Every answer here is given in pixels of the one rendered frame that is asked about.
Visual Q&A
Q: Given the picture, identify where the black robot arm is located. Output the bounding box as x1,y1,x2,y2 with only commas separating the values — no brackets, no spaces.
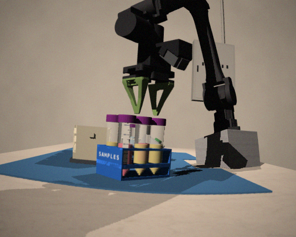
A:
114,0,240,133

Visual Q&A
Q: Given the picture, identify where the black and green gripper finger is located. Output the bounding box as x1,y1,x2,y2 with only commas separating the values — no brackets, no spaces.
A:
122,77,149,114
148,82,174,116

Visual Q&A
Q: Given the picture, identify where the blue sample rack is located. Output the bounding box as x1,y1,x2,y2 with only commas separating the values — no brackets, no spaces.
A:
96,144,172,181

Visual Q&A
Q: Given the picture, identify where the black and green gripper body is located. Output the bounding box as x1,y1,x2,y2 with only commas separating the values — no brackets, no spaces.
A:
122,43,175,83

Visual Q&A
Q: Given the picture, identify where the blue bench mat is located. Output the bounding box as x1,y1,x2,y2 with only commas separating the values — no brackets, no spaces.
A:
0,148,272,195

